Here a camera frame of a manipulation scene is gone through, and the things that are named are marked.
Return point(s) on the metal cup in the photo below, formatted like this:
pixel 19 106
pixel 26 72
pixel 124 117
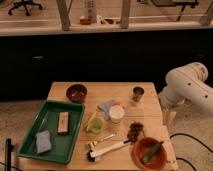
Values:
pixel 138 92

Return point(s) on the red object on shelf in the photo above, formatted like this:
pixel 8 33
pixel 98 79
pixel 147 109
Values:
pixel 85 21

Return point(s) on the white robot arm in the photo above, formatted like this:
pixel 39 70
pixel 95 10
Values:
pixel 187 82

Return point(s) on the dark red bowl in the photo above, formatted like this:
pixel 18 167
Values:
pixel 76 93

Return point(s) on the white paper cup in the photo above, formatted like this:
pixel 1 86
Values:
pixel 116 113

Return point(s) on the white handled black brush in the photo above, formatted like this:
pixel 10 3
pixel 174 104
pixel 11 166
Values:
pixel 92 156

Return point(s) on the yellow stick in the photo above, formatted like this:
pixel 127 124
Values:
pixel 89 120

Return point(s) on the green cucumber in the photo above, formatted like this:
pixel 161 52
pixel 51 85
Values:
pixel 147 157

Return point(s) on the wooden block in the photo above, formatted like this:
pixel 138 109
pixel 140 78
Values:
pixel 63 122

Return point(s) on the black stand post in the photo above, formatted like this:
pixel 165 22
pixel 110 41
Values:
pixel 8 152

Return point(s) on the grey cloth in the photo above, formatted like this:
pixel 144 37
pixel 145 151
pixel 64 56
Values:
pixel 104 108

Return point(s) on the green plastic tray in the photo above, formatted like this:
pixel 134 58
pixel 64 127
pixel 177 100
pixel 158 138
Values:
pixel 47 119

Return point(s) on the orange clay bowl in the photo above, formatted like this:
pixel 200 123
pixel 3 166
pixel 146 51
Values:
pixel 141 147

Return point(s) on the brown grape bunch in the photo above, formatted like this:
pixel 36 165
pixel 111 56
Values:
pixel 135 129

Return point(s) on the black office chair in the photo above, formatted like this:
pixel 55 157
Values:
pixel 25 4

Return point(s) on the grey blue sponge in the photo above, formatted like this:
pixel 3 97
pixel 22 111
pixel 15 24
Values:
pixel 43 142

